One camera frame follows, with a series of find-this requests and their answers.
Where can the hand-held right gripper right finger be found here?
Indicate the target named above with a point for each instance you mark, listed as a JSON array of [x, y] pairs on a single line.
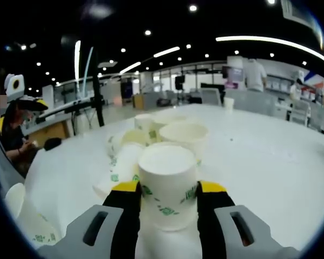
[[221, 242]]

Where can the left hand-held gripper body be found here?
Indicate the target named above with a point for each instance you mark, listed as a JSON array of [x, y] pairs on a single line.
[[14, 94]]

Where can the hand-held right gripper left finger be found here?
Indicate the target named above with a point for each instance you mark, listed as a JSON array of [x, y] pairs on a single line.
[[73, 248]]

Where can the green print paper cup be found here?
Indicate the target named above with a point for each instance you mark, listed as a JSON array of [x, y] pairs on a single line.
[[167, 189], [32, 221]]

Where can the pile of paper cups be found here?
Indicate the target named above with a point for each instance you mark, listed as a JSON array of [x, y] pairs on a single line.
[[183, 137]]

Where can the small plain paper cup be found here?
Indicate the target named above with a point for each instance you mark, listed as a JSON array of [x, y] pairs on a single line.
[[229, 105]]

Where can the side desk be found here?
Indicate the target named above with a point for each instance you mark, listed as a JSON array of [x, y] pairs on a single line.
[[51, 129]]

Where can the small black object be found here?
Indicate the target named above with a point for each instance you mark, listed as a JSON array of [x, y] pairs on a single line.
[[52, 143]]

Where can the black pole stand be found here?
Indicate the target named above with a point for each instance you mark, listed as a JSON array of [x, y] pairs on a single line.
[[98, 108]]

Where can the white table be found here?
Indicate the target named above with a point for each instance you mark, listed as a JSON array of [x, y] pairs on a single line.
[[259, 162]]

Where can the straight ceiling light strip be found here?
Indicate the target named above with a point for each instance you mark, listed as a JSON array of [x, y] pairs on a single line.
[[130, 67], [166, 51]]

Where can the cardboard box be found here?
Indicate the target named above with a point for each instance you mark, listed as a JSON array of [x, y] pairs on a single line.
[[138, 102]]

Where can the grey upholstered chair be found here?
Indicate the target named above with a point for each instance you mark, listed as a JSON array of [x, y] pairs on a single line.
[[253, 102]]

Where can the black monitor on stand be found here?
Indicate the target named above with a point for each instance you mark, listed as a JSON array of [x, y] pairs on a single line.
[[179, 82]]

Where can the white mesh chair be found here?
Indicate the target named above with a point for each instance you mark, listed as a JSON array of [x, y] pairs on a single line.
[[299, 113], [210, 95]]

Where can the white storage shelves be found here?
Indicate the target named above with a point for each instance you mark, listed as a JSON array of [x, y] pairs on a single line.
[[279, 83]]

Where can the group of ceiling spotlights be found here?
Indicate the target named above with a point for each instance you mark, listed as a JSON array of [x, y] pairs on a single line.
[[193, 8]]

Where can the curved ceiling light strip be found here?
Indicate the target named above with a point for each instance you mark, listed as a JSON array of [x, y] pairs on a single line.
[[259, 39]]

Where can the ceiling air vent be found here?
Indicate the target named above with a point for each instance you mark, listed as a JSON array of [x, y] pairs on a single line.
[[294, 10]]

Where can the wall screen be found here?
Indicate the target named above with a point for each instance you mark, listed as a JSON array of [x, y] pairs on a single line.
[[232, 74]]

